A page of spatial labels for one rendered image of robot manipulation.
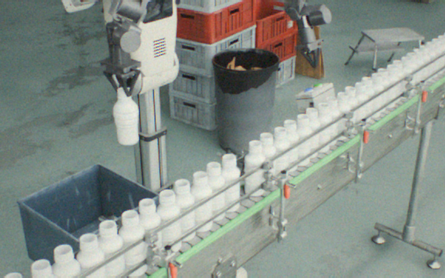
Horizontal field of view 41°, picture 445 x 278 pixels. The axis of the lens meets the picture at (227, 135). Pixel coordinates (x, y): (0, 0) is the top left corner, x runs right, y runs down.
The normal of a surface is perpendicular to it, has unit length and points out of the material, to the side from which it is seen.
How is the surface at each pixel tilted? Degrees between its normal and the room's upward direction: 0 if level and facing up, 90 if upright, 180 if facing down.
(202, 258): 90
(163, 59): 90
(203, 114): 90
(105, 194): 90
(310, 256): 0
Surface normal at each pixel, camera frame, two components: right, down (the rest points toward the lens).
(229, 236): 0.75, 0.30
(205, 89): -0.57, 0.37
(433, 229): 0.00, -0.89
